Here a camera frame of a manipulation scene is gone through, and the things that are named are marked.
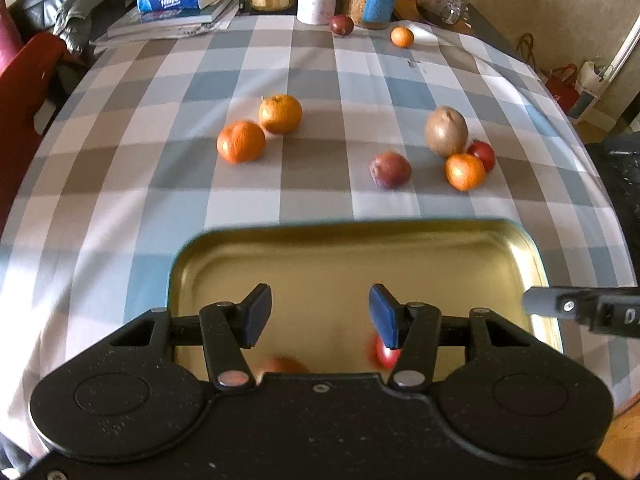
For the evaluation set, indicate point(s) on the glass bowl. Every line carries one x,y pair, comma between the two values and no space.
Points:
440,5

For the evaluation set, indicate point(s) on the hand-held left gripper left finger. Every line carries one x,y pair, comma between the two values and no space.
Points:
257,317

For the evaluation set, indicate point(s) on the white bag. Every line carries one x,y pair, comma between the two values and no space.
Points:
590,85

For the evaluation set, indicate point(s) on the stack of papers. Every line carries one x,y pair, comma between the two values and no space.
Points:
150,30

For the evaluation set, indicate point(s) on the purple plum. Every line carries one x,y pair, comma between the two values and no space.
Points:
390,170

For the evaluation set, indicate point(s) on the dark red plum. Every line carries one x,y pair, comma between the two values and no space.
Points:
342,25

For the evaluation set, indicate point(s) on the wrinkled tangerine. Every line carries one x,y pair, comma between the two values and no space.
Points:
241,141

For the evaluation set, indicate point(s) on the checked tablecloth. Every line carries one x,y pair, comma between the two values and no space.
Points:
150,185

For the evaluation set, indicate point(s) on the small red fruit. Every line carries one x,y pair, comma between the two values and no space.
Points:
386,360
484,156

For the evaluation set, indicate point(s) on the tangerine with stem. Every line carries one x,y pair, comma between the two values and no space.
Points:
280,113

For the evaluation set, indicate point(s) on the brown kiwi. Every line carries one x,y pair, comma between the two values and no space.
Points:
446,131

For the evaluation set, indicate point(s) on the small orange kumquat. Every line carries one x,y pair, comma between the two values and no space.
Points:
402,37

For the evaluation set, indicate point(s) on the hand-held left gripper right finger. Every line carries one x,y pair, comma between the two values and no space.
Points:
385,315

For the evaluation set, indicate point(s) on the red bag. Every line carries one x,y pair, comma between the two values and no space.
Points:
562,85

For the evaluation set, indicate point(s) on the magenta cushion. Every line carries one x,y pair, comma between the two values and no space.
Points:
10,35

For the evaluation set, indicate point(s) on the red chair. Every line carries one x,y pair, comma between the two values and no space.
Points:
25,85

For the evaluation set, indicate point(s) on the smooth tangerine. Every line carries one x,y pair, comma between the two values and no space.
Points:
465,171

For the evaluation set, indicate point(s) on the grey jacket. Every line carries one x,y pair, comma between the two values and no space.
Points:
90,5

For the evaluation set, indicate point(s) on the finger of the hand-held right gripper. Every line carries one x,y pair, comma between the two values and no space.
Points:
547,302

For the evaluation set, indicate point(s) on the gold metal tray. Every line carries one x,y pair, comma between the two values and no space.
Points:
325,270

